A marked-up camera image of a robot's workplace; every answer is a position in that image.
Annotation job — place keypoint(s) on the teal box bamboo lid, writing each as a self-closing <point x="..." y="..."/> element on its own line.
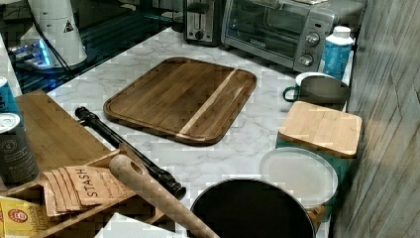
<point x="332" y="134"/>

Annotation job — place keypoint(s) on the blue tin can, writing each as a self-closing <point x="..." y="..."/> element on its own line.
<point x="7" y="100"/>

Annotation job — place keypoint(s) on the dark grey tin can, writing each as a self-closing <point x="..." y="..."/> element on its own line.
<point x="17" y="161"/>

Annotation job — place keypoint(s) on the bamboo tea organiser box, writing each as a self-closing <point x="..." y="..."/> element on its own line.
<point x="58" y="141"/>

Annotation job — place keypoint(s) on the dark wooden cutting board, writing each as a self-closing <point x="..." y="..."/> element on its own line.
<point x="186" y="100"/>

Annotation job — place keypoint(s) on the white paper sheet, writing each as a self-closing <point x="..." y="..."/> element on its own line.
<point x="121" y="226"/>

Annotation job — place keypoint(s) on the wooden pan handle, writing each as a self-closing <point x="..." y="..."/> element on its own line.
<point x="138" y="179"/>

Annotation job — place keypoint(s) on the blue white bottle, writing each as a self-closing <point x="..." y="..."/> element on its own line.
<point x="336" y="52"/>

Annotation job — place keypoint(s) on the yellow tea bag packet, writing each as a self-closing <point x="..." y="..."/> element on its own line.
<point x="22" y="219"/>

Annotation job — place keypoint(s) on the black pan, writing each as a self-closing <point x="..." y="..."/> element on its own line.
<point x="252" y="208"/>

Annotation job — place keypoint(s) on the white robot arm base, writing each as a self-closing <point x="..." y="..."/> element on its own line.
<point x="53" y="41"/>

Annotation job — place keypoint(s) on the grey mug green handle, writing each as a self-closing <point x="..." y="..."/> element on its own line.
<point x="333" y="95"/>

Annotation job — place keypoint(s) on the silver toaster oven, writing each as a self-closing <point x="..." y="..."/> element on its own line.
<point x="282" y="31"/>

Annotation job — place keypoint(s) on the brown Stash tea bag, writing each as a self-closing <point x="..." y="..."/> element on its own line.
<point x="95" y="185"/>

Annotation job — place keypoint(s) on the black silver toaster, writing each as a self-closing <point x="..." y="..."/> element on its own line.
<point x="202" y="22"/>

